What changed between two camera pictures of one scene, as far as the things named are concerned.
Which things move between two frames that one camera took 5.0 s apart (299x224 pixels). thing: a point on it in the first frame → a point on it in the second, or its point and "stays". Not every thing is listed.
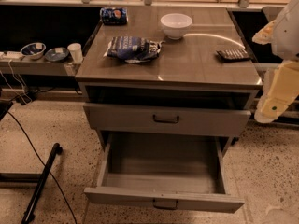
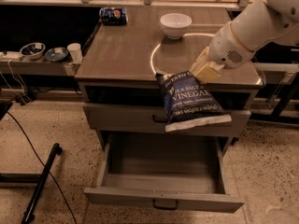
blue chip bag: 133,49 → 189,103
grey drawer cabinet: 170,71 stays
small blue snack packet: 114,16 stays
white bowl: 175,25 stays
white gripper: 287,36 → 228,49
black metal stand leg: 29,213 stays
